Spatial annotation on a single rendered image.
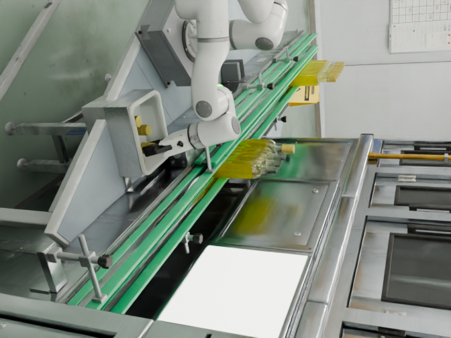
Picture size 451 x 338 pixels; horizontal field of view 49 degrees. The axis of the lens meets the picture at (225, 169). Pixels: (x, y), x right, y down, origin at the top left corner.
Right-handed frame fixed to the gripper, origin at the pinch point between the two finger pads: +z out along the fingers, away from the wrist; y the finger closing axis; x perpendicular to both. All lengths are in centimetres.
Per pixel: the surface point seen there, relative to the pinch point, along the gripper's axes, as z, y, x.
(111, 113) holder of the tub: 3.4, -7.2, 14.6
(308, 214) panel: -32, 20, -40
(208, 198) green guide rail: -5.3, 10.0, -23.2
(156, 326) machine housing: -40, -72, -10
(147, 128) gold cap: 1.5, 3.4, 5.6
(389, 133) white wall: 29, 621, -212
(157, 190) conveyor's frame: 2.3, -3.3, -12.2
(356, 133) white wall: 77, 621, -199
